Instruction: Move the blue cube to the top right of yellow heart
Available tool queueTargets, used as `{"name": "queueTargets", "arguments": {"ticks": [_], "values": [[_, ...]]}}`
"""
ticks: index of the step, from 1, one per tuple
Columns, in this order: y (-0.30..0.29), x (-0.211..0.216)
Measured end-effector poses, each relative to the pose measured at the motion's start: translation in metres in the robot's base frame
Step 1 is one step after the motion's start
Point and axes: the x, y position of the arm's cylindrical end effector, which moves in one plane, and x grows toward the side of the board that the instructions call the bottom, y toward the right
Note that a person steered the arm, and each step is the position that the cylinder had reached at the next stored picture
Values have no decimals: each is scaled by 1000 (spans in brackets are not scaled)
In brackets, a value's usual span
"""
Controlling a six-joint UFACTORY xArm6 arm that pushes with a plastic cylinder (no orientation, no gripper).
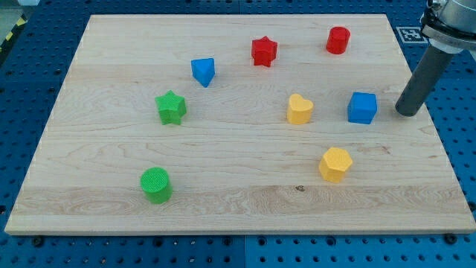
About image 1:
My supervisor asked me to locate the red cylinder block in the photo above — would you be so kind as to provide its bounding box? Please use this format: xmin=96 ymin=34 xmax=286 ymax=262
xmin=326 ymin=26 xmax=350 ymax=54

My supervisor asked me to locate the yellow heart block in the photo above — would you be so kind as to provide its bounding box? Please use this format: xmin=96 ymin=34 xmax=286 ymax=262
xmin=286 ymin=94 xmax=314 ymax=124

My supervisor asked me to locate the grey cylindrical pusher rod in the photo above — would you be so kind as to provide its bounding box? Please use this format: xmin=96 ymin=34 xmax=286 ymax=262
xmin=395 ymin=45 xmax=454 ymax=117

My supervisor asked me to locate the green cylinder block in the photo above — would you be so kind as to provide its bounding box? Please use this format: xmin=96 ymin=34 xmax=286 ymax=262
xmin=141 ymin=167 xmax=173 ymax=204

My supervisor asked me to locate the blue cube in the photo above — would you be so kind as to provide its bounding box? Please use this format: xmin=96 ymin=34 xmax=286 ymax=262
xmin=347 ymin=92 xmax=378 ymax=124

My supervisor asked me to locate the wooden board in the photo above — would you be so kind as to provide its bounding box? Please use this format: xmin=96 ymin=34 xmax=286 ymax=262
xmin=5 ymin=14 xmax=475 ymax=236

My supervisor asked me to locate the yellow hexagon block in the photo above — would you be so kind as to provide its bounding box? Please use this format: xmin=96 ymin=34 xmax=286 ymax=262
xmin=318 ymin=147 xmax=353 ymax=183

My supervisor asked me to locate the blue triangle block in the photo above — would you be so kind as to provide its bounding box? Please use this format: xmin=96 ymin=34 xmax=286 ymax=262
xmin=190 ymin=58 xmax=215 ymax=88

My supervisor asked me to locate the red star block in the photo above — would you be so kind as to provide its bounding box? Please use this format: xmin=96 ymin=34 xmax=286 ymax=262
xmin=251 ymin=36 xmax=278 ymax=67

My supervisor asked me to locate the green star block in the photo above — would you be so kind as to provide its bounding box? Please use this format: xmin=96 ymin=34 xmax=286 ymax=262
xmin=155 ymin=90 xmax=187 ymax=125

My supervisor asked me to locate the fiducial marker tag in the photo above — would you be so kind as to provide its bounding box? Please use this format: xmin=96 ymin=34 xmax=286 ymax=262
xmin=396 ymin=26 xmax=428 ymax=44

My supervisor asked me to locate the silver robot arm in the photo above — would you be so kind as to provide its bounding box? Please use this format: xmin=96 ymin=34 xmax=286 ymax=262
xmin=395 ymin=0 xmax=475 ymax=117

